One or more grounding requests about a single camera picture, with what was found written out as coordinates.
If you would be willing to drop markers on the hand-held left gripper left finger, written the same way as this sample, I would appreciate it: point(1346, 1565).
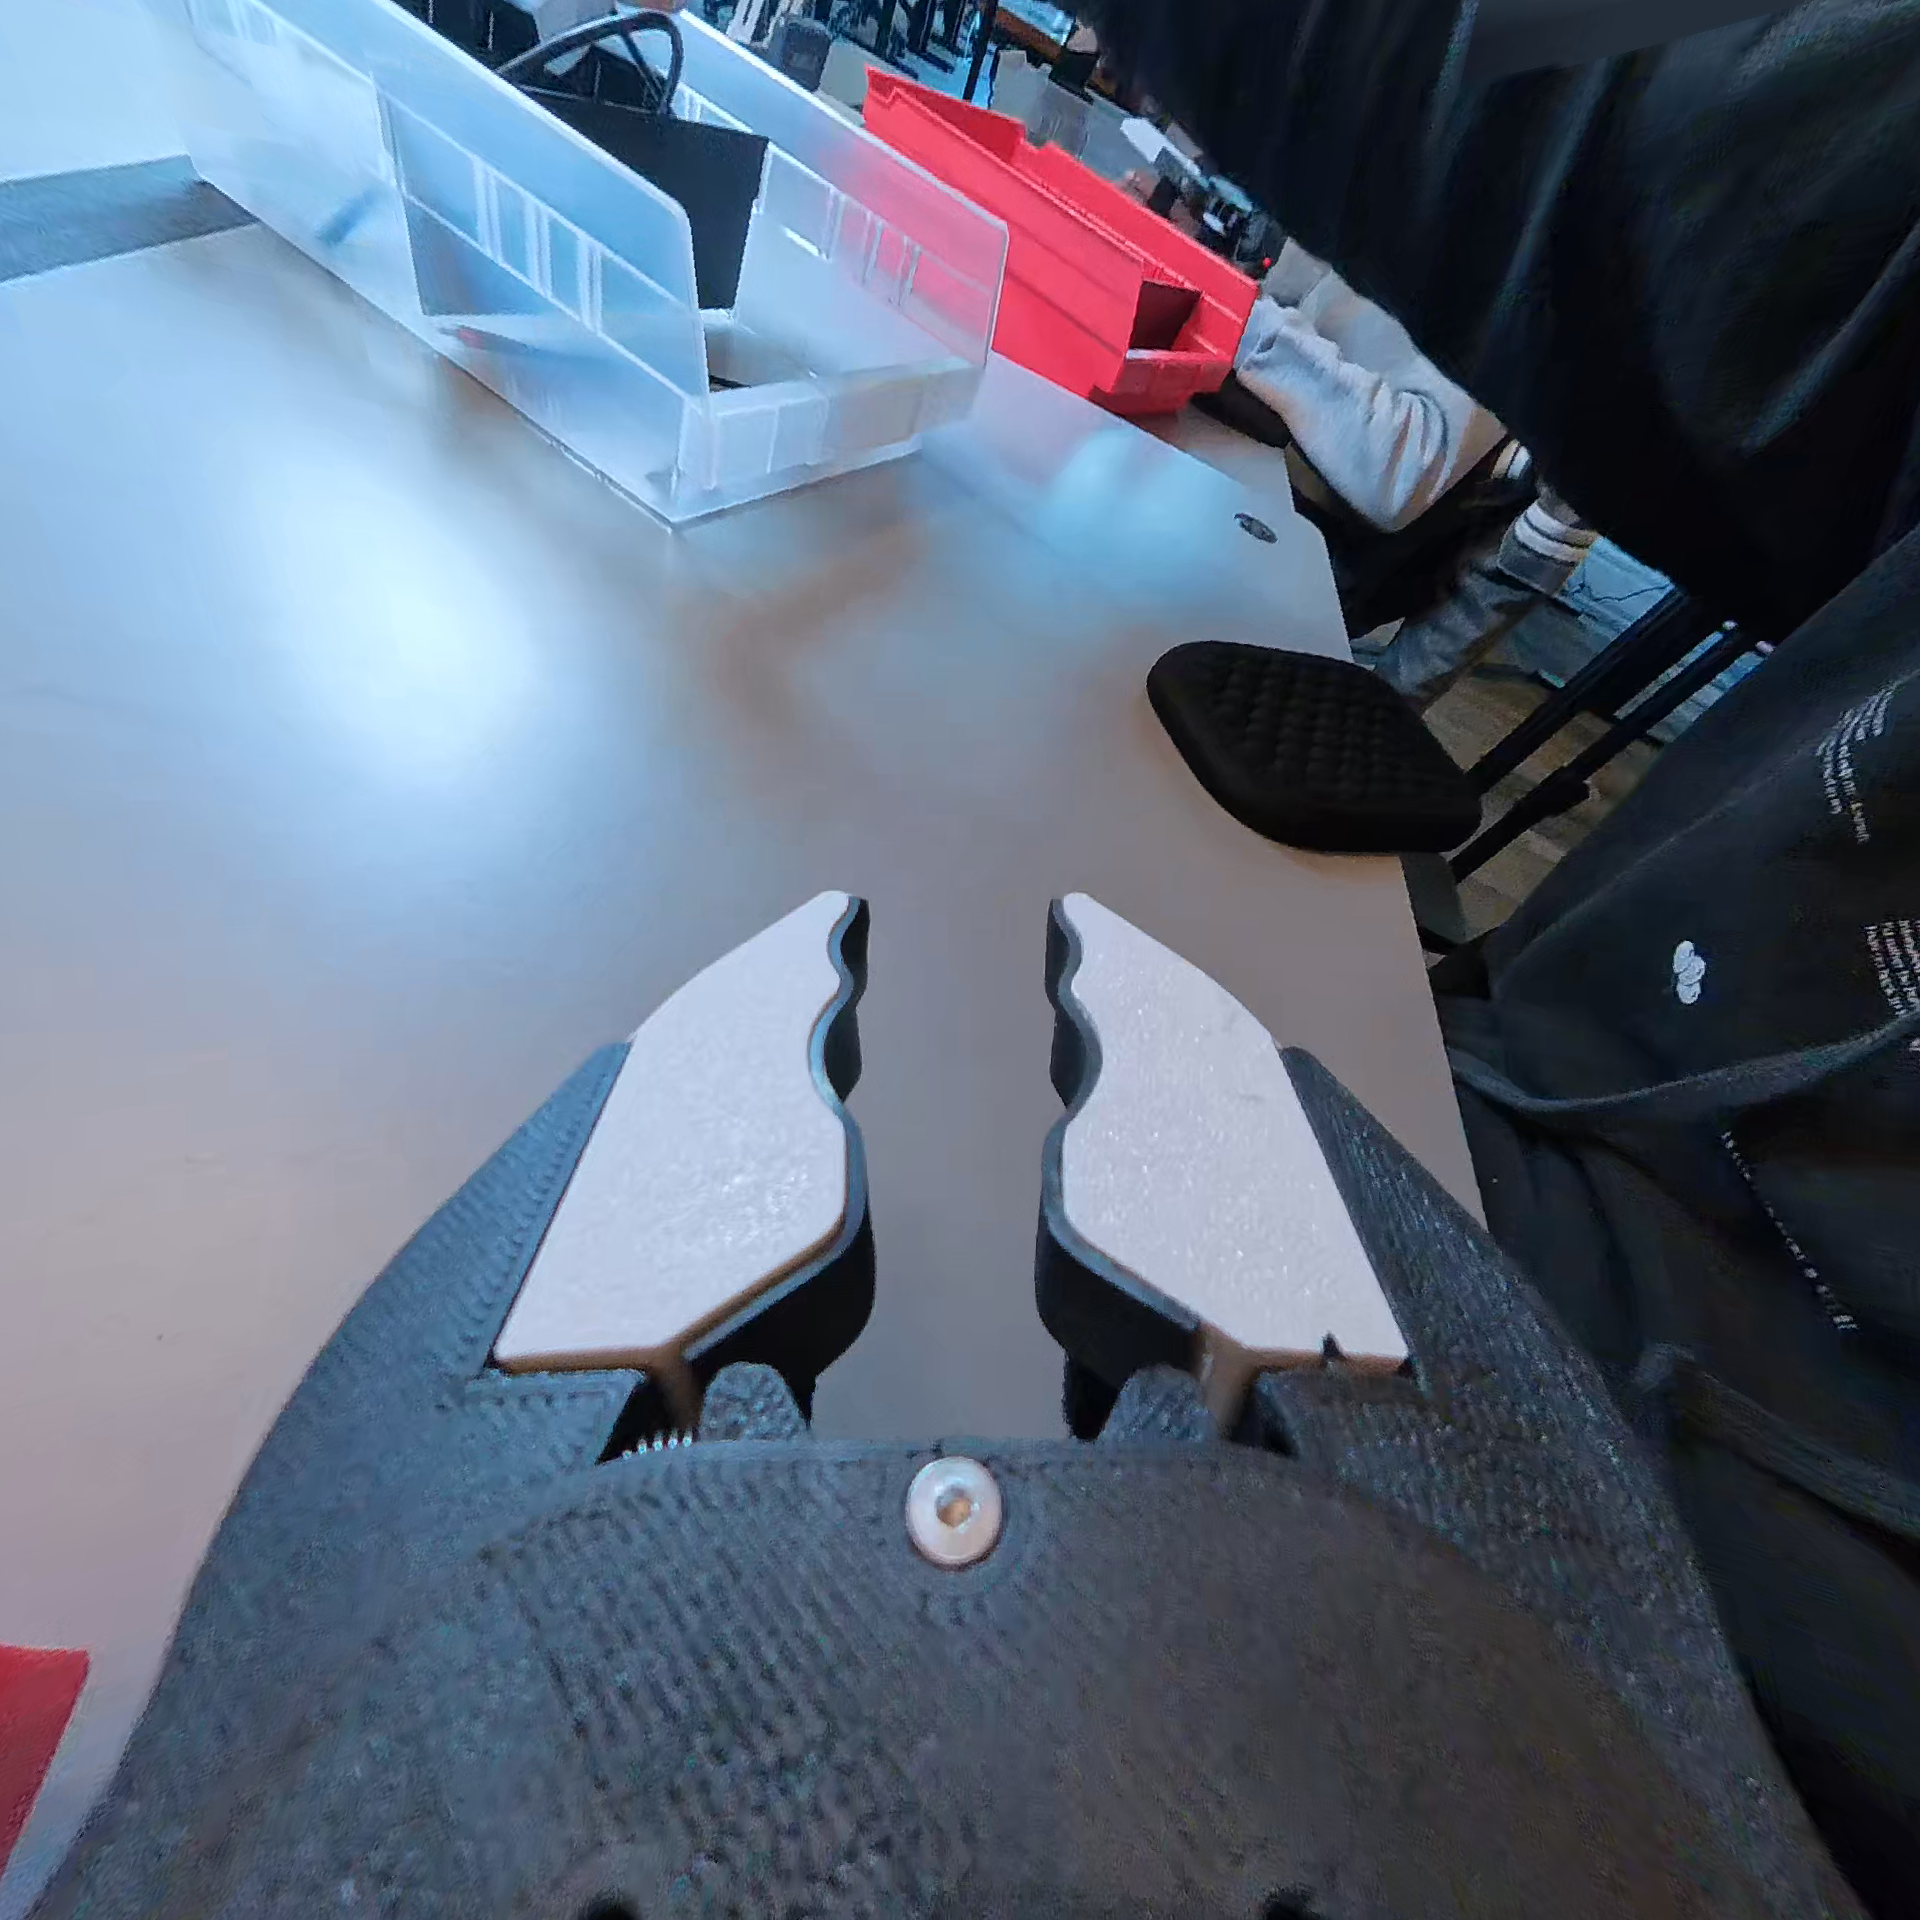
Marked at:
point(690, 1186)

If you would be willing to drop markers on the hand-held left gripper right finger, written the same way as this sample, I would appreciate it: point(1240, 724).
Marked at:
point(1215, 1186)

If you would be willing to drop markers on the black padded chair armrest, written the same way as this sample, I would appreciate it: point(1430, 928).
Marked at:
point(1306, 751)

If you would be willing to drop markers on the long red plastic bin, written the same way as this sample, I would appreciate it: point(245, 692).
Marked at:
point(1049, 254)

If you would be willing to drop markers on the clear plastic bin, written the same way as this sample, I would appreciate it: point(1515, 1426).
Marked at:
point(494, 224)

